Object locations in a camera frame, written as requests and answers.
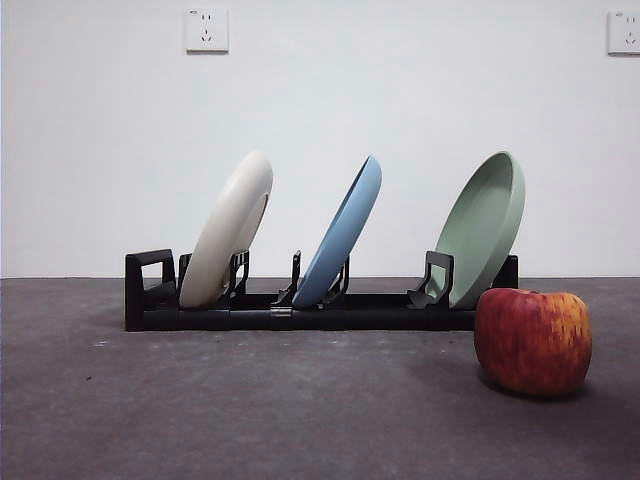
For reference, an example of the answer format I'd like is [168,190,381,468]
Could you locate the red yellow apple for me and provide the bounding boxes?
[473,287,594,399]

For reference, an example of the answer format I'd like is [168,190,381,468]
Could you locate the black plate rack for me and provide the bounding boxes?
[124,248,520,333]

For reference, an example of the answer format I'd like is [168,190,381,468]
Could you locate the green round plate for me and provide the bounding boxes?
[433,151,527,310]

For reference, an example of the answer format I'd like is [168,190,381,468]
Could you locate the white wall socket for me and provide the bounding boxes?
[607,10,640,57]
[185,7,230,54]

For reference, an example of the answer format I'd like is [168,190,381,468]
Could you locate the pale yellow round plate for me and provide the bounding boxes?
[178,148,275,307]

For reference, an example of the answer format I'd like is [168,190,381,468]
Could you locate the blue round plate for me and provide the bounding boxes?
[292,154,384,309]

